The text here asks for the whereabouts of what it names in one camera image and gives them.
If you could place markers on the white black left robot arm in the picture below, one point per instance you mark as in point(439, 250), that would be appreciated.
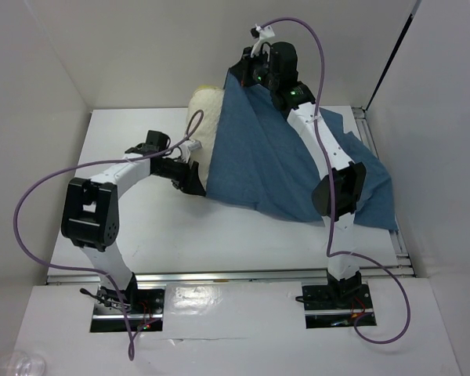
point(91, 211)

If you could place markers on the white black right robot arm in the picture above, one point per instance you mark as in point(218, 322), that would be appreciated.
point(335, 197)

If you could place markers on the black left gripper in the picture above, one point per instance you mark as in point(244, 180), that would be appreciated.
point(189, 181)

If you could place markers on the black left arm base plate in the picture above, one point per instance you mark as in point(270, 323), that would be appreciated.
point(144, 314)

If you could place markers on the cream yellow foam pillow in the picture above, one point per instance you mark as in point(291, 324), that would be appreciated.
point(209, 99)

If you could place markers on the blue fabric pillowcase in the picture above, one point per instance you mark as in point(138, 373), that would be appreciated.
point(259, 162)

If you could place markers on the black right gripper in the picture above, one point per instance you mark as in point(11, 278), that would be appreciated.
point(240, 69)

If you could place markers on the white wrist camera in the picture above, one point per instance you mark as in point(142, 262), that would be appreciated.
point(187, 147)
point(260, 34)

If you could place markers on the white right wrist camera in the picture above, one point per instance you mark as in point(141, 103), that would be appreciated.
point(260, 34)

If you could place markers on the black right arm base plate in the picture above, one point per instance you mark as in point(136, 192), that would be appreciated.
point(324, 310)

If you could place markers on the clear plastic object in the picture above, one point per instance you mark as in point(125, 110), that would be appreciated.
point(21, 363)

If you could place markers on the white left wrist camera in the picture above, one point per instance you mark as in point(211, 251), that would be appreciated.
point(187, 147)

